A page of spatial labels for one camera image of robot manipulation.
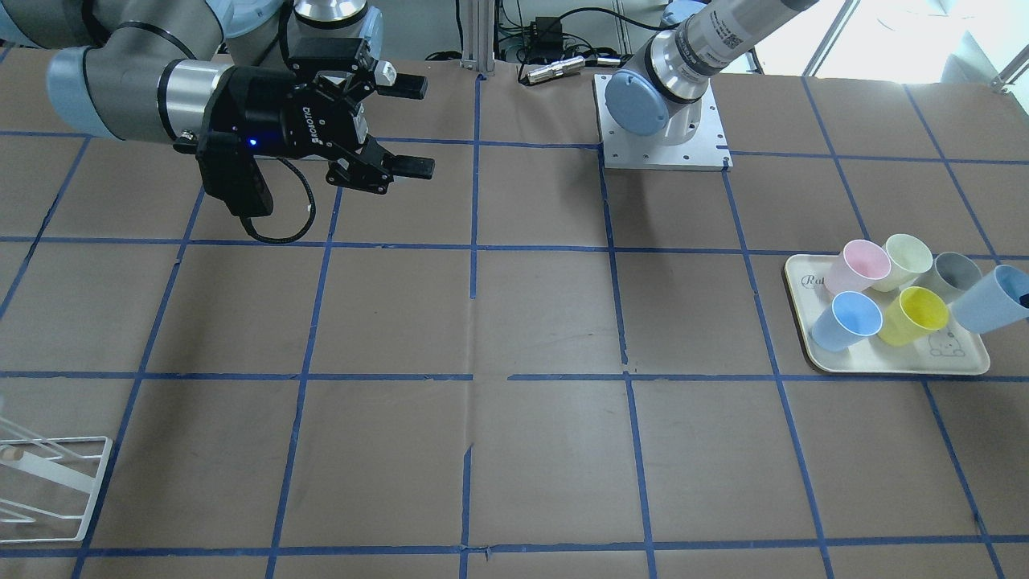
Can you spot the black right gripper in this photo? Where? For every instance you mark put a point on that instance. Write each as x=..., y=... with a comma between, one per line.
x=272, y=106

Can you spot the light blue ikea cup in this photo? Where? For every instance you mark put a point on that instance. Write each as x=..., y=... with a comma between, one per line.
x=992, y=302

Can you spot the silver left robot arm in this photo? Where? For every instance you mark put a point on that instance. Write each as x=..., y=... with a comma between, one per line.
x=673, y=69

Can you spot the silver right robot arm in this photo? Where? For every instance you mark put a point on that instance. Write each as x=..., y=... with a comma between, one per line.
x=145, y=71

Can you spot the pink plastic cup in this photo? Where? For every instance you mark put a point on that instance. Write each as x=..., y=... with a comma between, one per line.
x=859, y=265

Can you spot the bright blue plastic cup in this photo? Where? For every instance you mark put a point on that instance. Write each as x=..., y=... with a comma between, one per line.
x=850, y=318

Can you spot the pale green plastic cup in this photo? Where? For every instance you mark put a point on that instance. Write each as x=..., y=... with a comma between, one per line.
x=909, y=256

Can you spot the yellow plastic cup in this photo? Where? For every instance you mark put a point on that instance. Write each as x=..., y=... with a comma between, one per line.
x=916, y=312

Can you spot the grey plastic cup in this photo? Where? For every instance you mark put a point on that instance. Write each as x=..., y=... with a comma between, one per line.
x=950, y=276

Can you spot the silver cylindrical connector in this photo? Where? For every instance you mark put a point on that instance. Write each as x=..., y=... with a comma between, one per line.
x=558, y=69

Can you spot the black wrist camera, right arm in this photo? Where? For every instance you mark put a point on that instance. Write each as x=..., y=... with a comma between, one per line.
x=230, y=174

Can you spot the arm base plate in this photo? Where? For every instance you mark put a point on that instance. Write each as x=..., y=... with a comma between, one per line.
x=692, y=139

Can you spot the white wire cup rack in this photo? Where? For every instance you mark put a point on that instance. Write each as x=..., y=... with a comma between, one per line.
x=50, y=485

